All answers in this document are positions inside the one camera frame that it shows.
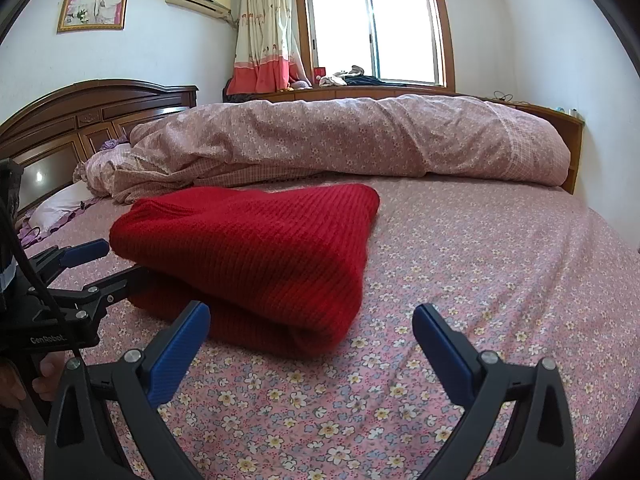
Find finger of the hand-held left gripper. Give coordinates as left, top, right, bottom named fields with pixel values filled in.
left=27, top=239, right=110, bottom=287
left=47, top=263, right=152, bottom=322

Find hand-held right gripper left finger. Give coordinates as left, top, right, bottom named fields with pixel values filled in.
left=44, top=301, right=212, bottom=480

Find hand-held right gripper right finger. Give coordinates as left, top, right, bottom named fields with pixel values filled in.
left=412, top=303, right=577, bottom=480

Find red knitted cardigan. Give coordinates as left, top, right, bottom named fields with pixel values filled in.
left=109, top=183, right=381, bottom=358

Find dark clothes beside curtain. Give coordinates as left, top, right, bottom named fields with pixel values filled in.
left=225, top=77, right=261, bottom=104

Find clothes pile on ledge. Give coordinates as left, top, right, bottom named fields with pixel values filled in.
left=320, top=65, right=382, bottom=87

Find person's left hand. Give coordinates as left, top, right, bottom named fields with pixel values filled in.
left=0, top=350, right=67, bottom=411

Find white and purple pillow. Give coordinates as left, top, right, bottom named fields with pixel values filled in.
left=17, top=182, right=108, bottom=237

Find pink floral bed sheet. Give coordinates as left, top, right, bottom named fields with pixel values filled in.
left=12, top=175, right=640, bottom=480

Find dark wooden headboard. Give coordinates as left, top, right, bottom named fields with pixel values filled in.
left=0, top=79, right=199, bottom=211

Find pink floral quilt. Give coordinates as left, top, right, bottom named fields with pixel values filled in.
left=72, top=95, right=572, bottom=206

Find cream and red curtain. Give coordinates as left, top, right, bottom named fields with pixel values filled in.
left=232, top=0, right=306, bottom=94

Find wooden framed window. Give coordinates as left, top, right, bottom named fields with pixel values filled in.
left=294, top=0, right=457, bottom=92

